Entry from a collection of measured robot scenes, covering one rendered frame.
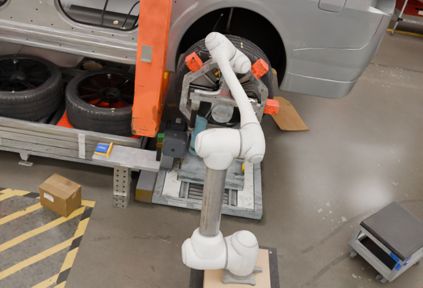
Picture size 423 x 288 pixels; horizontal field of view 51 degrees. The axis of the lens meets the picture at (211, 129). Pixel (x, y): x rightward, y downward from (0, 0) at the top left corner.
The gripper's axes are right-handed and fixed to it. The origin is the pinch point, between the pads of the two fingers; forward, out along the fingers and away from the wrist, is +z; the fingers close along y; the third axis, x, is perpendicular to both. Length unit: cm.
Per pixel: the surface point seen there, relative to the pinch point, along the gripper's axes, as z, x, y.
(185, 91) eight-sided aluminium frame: 6.8, -26.6, -19.3
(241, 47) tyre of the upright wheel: -2.8, -10.1, 21.0
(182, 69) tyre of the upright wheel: 14.3, -15.5, -14.5
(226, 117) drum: -19.2, -40.3, -7.7
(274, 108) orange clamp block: -24, -49, 25
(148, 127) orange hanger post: 17, -46, -47
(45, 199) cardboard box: 35, -70, -126
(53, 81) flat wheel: 104, -27, -84
